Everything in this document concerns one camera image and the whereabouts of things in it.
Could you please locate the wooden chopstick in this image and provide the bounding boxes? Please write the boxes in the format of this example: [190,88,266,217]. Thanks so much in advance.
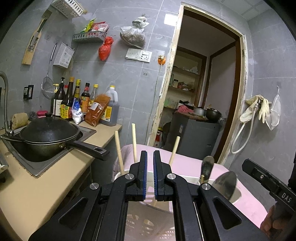
[114,131,125,175]

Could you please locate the clear bag of dried goods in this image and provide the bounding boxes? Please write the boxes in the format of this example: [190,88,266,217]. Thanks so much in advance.
[120,16,149,49]

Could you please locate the grey wire shelf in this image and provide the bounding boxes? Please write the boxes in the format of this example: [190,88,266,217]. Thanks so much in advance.
[72,31,107,43]

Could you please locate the grey cabinet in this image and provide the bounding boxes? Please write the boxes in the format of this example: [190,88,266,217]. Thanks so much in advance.
[163,113,220,160]

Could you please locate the orange spice packet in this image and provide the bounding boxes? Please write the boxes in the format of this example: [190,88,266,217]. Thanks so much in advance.
[85,94,111,127]

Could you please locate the white grater box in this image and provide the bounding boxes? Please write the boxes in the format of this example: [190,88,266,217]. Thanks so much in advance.
[53,43,75,69]

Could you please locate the red plastic bag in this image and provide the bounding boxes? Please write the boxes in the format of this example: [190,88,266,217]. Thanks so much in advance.
[98,36,114,61]

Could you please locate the orange wall hook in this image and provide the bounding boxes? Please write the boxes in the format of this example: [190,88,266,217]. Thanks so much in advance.
[158,55,166,66]

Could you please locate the pink table cloth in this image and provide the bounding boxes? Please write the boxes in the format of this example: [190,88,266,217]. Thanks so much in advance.
[113,143,268,229]

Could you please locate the dark soy sauce bottle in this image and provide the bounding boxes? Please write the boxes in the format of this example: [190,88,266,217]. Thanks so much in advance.
[60,77,75,120]

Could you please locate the white wall socket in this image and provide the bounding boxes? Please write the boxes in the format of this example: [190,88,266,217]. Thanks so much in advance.
[125,48,152,63]

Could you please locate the black wok with lid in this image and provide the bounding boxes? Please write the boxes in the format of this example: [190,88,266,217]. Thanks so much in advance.
[1,116,109,160]

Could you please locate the right hand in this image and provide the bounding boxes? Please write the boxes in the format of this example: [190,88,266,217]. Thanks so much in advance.
[260,203,295,240]

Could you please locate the white wall rack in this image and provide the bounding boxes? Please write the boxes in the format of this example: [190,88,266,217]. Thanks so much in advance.
[51,0,85,19]

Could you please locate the mesh strainer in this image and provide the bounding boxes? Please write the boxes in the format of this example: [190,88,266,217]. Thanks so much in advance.
[41,43,58,99]

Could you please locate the white hose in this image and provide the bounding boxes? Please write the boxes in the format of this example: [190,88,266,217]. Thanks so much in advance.
[230,104,262,155]

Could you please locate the cream rubber gloves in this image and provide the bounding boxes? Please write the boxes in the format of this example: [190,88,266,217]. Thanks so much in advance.
[239,94,271,123]

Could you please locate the black pot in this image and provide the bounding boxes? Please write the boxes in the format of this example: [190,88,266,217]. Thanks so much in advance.
[206,108,222,123]

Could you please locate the large oil jug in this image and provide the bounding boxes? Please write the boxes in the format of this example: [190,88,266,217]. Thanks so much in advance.
[100,85,119,126]

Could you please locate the blue white salt bag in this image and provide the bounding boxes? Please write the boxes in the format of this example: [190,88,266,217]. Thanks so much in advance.
[72,98,84,125]

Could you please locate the steel faucet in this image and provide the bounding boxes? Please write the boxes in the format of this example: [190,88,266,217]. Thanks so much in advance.
[0,71,14,137]

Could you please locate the clear mesh bag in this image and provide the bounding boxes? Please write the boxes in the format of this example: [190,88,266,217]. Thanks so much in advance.
[265,86,281,131]

